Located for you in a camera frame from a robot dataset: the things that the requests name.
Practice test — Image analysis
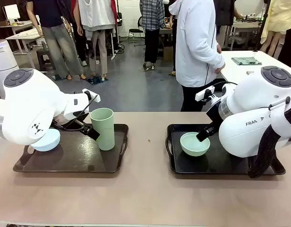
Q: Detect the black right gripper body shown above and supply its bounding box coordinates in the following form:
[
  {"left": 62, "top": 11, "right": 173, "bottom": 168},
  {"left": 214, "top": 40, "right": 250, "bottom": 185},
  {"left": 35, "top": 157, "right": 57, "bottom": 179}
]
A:
[{"left": 205, "top": 97, "right": 224, "bottom": 131}]

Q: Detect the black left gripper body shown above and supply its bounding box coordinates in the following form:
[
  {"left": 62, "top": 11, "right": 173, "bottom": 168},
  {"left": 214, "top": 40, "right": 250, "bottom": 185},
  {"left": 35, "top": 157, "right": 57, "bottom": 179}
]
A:
[{"left": 52, "top": 110, "right": 91, "bottom": 132}]

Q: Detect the tall pale green cup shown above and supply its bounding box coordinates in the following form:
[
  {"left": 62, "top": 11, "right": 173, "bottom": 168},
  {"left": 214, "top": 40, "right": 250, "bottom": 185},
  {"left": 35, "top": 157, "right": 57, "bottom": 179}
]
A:
[{"left": 90, "top": 108, "right": 116, "bottom": 151}]

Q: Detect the pale green bowl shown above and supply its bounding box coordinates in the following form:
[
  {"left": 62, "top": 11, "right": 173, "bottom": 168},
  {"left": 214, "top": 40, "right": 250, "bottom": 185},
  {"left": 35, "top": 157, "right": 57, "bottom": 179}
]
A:
[{"left": 180, "top": 132, "right": 211, "bottom": 157}]

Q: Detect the light blue bowl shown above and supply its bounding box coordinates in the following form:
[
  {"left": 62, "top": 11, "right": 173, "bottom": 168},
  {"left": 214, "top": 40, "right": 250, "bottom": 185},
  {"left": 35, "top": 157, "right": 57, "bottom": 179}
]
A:
[{"left": 31, "top": 128, "right": 61, "bottom": 152}]

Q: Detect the green towel mat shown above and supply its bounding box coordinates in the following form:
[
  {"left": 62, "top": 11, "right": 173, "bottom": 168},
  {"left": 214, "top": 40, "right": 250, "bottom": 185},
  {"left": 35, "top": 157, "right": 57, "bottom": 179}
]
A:
[{"left": 231, "top": 56, "right": 263, "bottom": 66}]

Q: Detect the person's right forearm white sleeve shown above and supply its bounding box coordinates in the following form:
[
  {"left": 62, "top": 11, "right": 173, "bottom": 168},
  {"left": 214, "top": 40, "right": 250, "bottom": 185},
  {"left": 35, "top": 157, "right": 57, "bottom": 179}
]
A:
[{"left": 201, "top": 33, "right": 226, "bottom": 70}]

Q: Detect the dark brown serving tray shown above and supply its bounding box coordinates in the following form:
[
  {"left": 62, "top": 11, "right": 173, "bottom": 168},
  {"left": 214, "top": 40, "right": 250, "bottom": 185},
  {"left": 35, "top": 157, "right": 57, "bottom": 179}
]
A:
[{"left": 12, "top": 123, "right": 129, "bottom": 174}]

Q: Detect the black serving tray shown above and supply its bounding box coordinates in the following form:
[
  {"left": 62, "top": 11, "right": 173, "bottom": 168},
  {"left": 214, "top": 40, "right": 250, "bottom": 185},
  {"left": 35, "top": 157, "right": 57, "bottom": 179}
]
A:
[{"left": 165, "top": 123, "right": 286, "bottom": 176}]

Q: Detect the white side table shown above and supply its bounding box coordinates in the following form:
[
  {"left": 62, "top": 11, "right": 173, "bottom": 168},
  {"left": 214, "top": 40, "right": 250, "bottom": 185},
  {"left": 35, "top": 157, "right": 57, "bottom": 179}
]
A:
[{"left": 220, "top": 50, "right": 291, "bottom": 84}]

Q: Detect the person in white hoodie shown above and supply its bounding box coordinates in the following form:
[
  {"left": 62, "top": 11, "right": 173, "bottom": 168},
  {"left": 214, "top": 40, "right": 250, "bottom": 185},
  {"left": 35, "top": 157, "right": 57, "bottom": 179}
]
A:
[{"left": 168, "top": 0, "right": 226, "bottom": 112}]

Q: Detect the black plastic stool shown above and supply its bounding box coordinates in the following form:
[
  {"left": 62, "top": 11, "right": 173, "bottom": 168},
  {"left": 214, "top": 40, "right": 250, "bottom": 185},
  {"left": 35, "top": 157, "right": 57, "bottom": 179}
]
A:
[{"left": 36, "top": 48, "right": 57, "bottom": 72}]

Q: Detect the brown cardboard box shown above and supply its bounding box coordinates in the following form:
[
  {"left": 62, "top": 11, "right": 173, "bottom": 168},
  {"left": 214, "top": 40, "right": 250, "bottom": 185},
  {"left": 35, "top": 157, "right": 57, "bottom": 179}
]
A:
[{"left": 163, "top": 45, "right": 174, "bottom": 62}]

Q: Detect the grey work table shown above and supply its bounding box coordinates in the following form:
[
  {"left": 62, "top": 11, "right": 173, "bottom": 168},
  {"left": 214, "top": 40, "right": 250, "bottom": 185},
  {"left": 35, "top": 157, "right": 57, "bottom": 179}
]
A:
[{"left": 230, "top": 14, "right": 265, "bottom": 52}]

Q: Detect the white cylindrical air purifier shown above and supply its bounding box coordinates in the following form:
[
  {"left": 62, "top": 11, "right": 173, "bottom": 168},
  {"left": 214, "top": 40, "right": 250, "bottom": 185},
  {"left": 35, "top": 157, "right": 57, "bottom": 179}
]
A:
[{"left": 0, "top": 39, "right": 20, "bottom": 99}]

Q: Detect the person in dark clothes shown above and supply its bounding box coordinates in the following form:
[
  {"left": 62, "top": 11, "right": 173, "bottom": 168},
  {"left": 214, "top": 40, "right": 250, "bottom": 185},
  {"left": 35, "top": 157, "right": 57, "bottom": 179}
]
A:
[{"left": 215, "top": 0, "right": 243, "bottom": 49}]

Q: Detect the white desk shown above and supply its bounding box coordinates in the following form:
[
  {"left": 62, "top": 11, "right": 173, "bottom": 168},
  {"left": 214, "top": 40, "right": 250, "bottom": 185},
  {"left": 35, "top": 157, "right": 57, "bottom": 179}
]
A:
[{"left": 0, "top": 20, "right": 46, "bottom": 70}]

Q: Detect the black tripod stand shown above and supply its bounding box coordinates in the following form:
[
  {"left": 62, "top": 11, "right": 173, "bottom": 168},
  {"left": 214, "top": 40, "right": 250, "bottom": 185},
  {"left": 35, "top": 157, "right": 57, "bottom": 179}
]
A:
[{"left": 253, "top": 0, "right": 272, "bottom": 53}]

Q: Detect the black folding chair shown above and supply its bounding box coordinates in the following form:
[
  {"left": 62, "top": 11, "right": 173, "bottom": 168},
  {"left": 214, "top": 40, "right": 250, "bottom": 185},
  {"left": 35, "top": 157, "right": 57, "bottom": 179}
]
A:
[{"left": 128, "top": 16, "right": 146, "bottom": 47}]

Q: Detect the person in plaid shirt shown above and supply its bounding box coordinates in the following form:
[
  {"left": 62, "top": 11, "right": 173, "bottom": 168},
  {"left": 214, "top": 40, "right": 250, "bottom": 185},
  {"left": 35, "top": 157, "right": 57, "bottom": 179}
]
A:
[{"left": 138, "top": 0, "right": 166, "bottom": 71}]

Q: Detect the figure in yellow garment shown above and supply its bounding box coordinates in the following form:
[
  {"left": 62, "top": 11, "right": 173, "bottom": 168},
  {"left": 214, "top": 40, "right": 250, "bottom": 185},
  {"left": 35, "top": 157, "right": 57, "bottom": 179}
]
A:
[{"left": 259, "top": 0, "right": 291, "bottom": 62}]

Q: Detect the white monitor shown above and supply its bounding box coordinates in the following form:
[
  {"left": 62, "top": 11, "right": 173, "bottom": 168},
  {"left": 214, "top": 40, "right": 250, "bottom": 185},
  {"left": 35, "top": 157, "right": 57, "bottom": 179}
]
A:
[{"left": 2, "top": 4, "right": 21, "bottom": 26}]

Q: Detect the thin black left camera cable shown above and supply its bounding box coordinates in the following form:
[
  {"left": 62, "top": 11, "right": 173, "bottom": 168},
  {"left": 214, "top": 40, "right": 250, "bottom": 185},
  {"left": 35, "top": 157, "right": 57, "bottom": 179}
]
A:
[{"left": 62, "top": 94, "right": 99, "bottom": 130}]

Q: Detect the thin black camera cable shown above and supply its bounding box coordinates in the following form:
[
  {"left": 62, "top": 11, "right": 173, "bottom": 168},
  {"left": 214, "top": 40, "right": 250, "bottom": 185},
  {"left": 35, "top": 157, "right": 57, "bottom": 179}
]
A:
[
  {"left": 62, "top": 94, "right": 99, "bottom": 130},
  {"left": 211, "top": 81, "right": 239, "bottom": 92}
]

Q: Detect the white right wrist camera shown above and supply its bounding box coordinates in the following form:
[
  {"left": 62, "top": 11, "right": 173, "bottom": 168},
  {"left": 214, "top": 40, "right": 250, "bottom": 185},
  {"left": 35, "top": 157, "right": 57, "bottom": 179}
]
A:
[{"left": 195, "top": 86, "right": 216, "bottom": 101}]

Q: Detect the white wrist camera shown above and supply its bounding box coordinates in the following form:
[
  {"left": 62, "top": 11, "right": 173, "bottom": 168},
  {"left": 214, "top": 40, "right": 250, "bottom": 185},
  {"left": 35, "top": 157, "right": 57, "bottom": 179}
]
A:
[
  {"left": 195, "top": 86, "right": 216, "bottom": 101},
  {"left": 82, "top": 88, "right": 100, "bottom": 103}
]

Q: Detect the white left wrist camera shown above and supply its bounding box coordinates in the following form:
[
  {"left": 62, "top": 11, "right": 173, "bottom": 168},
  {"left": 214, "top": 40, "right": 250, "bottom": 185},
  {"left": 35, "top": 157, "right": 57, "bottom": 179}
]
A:
[{"left": 82, "top": 88, "right": 100, "bottom": 103}]

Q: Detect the thin black right camera cable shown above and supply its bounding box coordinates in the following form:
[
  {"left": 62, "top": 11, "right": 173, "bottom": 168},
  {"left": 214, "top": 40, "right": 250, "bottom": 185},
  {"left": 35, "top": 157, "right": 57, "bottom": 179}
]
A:
[{"left": 211, "top": 81, "right": 239, "bottom": 92}]

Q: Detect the black braided cable bundle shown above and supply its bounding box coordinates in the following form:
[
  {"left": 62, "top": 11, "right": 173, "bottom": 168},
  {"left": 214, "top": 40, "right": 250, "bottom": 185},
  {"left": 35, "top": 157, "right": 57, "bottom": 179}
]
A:
[{"left": 248, "top": 96, "right": 291, "bottom": 179}]

